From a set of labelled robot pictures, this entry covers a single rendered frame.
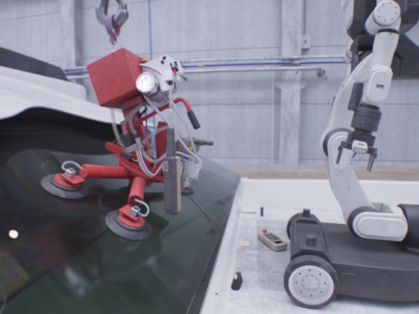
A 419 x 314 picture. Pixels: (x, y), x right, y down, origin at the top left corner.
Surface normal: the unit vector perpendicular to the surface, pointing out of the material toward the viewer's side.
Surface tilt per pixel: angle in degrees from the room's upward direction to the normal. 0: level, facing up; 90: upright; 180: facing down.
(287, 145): 90
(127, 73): 90
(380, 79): 90
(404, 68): 113
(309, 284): 90
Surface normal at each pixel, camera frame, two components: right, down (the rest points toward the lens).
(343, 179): -0.27, 0.52
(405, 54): -0.30, 0.11
